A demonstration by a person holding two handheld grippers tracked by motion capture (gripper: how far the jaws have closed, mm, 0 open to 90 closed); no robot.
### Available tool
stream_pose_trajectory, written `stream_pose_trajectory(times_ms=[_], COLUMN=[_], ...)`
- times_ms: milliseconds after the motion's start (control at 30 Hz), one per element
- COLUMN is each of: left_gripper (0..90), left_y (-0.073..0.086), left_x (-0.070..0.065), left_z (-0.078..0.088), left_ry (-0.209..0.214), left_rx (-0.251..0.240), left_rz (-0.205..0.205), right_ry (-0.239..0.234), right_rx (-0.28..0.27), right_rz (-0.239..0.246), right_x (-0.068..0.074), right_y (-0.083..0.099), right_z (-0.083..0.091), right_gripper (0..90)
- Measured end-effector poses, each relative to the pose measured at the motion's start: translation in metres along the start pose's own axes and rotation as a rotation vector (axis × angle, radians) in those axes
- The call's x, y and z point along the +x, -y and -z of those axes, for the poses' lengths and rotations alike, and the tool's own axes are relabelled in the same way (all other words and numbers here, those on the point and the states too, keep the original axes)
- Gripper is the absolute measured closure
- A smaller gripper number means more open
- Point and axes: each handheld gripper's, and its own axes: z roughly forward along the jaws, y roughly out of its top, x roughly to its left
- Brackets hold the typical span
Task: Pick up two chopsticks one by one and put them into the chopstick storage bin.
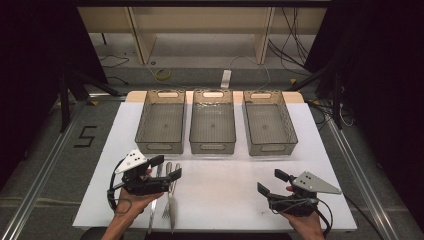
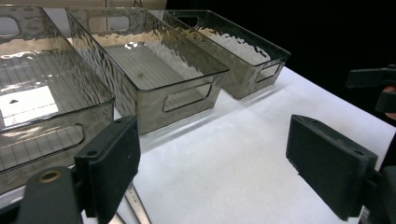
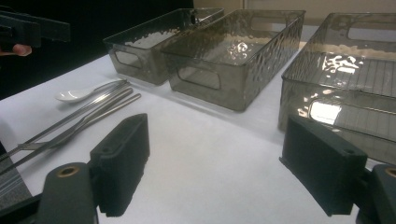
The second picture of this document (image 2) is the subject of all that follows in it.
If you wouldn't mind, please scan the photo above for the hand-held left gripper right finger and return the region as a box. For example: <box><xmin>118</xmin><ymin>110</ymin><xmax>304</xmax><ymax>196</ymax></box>
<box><xmin>285</xmin><ymin>114</ymin><xmax>379</xmax><ymax>222</ymax></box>

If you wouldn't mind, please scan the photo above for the smoky clear plastic bin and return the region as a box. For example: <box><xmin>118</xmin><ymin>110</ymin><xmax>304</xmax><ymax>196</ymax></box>
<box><xmin>64</xmin><ymin>7</ymin><xmax>231</xmax><ymax>135</ymax></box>
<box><xmin>0</xmin><ymin>4</ymin><xmax>116</xmax><ymax>195</ymax></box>
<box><xmin>148</xmin><ymin>8</ymin><xmax>292</xmax><ymax>101</ymax></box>

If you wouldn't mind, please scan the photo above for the silver metal fork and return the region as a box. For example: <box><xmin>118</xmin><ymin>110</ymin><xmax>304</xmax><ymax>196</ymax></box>
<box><xmin>123</xmin><ymin>182</ymin><xmax>153</xmax><ymax>224</ymax></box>
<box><xmin>106</xmin><ymin>213</ymin><xmax>127</xmax><ymax>224</ymax></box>

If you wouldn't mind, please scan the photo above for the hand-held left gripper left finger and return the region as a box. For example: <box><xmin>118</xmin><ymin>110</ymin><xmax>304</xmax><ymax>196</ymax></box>
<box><xmin>74</xmin><ymin>115</ymin><xmax>142</xmax><ymax>224</ymax></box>

